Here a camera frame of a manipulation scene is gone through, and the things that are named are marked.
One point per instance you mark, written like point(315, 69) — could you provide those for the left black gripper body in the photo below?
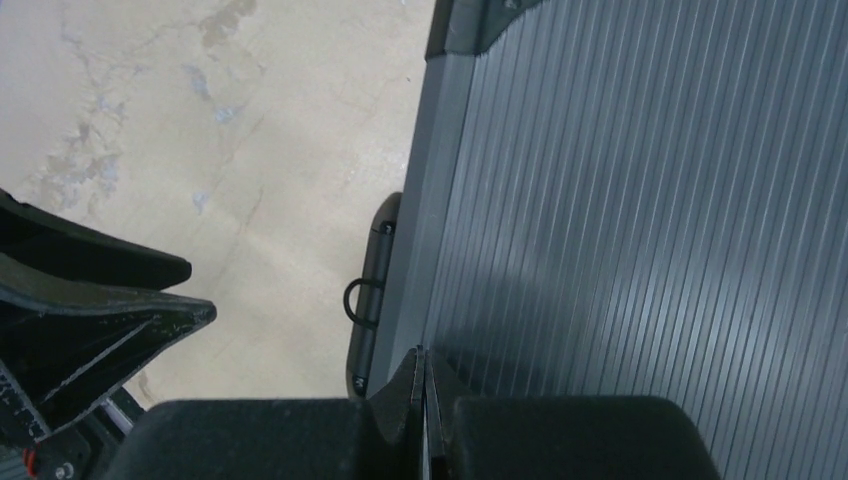
point(40, 444)

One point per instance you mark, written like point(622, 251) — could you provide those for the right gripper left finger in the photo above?
point(340, 438)

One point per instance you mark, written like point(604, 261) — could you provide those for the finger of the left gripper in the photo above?
point(66, 346)
point(70, 251)

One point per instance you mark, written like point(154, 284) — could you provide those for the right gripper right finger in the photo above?
point(561, 437)

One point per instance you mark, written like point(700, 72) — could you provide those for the black poker set case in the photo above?
point(630, 198)

